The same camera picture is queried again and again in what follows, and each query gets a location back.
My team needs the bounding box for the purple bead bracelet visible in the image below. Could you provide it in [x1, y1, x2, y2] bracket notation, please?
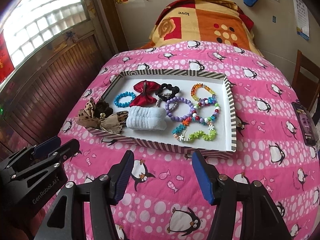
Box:
[164, 96, 196, 123]

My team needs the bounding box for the black scrunchie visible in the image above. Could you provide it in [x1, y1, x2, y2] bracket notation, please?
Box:
[155, 83, 180, 102]

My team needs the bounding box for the multicolour round bead bracelet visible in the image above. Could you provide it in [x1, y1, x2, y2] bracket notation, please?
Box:
[191, 97, 221, 126]

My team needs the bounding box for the wall calendar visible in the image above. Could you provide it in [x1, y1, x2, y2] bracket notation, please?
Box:
[293, 0, 310, 41]

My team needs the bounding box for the orange yellow folded blanket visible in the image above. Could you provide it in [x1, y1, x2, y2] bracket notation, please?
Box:
[141, 0, 262, 56]

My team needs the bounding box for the light blue fluffy scrunchie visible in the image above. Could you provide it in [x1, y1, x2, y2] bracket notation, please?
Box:
[126, 106, 167, 131]

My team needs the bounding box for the window with glass blocks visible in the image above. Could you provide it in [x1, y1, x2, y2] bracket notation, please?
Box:
[4, 0, 87, 67]

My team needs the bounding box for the wooden chair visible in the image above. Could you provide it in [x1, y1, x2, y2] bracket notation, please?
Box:
[292, 50, 319, 111]

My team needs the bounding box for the black purple phone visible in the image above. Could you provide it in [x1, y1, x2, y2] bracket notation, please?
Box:
[291, 102, 316, 146]

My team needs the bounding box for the striped white jewelry tray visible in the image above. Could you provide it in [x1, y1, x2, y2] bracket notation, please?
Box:
[86, 69, 236, 159]

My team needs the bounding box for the leopard print bow hair clip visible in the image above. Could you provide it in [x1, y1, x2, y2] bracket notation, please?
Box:
[75, 98, 129, 134]

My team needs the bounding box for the blue bead bracelet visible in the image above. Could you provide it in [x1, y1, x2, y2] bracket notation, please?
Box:
[113, 91, 137, 108]

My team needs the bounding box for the red satin bow clip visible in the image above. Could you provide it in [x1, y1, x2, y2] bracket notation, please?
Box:
[130, 80, 161, 107]

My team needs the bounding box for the orange yellow crystal bracelet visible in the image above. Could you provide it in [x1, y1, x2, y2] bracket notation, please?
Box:
[190, 82, 217, 103]

